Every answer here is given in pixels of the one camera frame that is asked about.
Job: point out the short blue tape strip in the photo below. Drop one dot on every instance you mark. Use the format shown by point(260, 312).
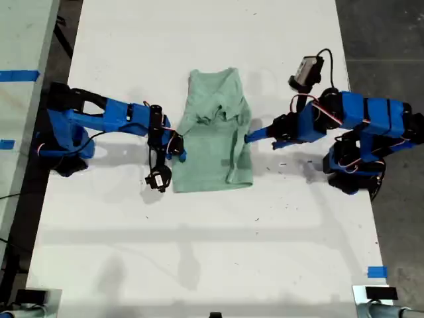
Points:
point(6, 144)

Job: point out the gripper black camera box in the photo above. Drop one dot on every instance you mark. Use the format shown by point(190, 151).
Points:
point(159, 180)
point(306, 71)

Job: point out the small black box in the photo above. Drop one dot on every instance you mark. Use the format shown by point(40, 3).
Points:
point(381, 293)
point(31, 296)

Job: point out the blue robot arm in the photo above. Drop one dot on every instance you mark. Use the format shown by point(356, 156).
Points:
point(374, 112)
point(116, 116)

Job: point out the black stand leg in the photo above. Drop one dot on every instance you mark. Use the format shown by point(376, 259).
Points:
point(64, 39)

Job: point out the pale green t-shirt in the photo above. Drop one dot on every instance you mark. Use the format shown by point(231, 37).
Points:
point(205, 159)

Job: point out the grey pipe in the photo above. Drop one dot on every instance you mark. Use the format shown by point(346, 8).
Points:
point(381, 312)
point(23, 313)

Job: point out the long blue tape strip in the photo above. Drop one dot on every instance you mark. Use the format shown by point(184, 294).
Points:
point(20, 75)

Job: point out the square blue tape patch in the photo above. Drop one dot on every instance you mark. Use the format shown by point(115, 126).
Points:
point(377, 272)

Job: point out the pale side table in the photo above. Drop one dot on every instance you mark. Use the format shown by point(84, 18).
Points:
point(20, 39)

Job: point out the shiny metal plate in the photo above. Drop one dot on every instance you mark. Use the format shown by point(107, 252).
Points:
point(359, 295)

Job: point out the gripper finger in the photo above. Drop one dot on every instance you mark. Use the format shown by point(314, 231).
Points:
point(180, 157)
point(260, 134)
point(284, 145)

